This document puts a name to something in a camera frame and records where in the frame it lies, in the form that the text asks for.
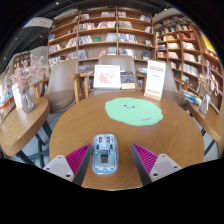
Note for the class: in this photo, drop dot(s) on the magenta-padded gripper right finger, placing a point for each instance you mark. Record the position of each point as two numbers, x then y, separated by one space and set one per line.
162 165

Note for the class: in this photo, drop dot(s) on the small white table sign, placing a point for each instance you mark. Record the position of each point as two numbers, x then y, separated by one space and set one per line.
16 96

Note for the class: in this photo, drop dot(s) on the glass vase with pale flowers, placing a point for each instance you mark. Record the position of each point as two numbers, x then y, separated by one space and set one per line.
204 105

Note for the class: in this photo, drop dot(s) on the tall angled wooden bookshelf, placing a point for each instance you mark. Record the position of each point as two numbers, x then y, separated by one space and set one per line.
186 46

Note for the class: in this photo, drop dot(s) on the round wooden side table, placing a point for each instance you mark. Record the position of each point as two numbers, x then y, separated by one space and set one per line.
208 121
20 128

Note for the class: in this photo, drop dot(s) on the glass vase with pink flowers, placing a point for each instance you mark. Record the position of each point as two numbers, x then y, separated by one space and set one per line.
26 101

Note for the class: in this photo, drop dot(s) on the green blob-shaped mouse pad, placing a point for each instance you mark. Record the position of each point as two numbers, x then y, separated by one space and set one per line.
133 111

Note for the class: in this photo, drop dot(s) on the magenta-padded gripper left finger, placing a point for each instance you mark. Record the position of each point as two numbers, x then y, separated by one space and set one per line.
59 166

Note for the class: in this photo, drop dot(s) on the beige padded wooden armchair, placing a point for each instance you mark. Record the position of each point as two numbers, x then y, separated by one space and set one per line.
116 60
61 83
170 85
38 87

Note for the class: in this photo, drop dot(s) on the stack of blue books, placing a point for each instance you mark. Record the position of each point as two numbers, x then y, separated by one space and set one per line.
191 97

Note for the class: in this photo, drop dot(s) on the white table sign red print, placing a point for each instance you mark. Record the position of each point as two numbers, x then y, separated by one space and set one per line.
155 80

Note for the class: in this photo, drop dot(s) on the dark cover book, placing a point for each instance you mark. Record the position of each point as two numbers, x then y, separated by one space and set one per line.
127 79

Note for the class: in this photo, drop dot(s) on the transparent blue computer mouse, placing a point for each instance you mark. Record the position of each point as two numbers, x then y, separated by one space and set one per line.
104 155

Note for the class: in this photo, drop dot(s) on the white framed red drawing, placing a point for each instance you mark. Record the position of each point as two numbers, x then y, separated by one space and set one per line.
106 76

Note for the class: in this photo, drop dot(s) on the small distant wooden bookshelf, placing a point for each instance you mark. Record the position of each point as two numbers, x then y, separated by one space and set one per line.
20 60

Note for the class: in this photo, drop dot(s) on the wide wooden bookshelf with books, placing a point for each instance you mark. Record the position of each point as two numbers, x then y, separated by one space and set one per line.
100 36

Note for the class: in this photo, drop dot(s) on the white hanging ceiling sign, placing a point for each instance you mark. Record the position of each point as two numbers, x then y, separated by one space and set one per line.
38 22

